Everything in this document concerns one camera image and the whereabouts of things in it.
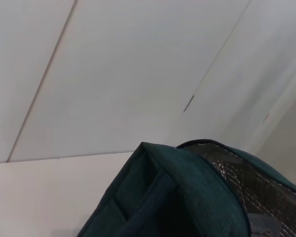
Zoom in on dark teal fabric lunch bag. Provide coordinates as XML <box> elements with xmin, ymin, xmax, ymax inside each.
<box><xmin>77</xmin><ymin>139</ymin><xmax>296</xmax><ymax>237</ymax></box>

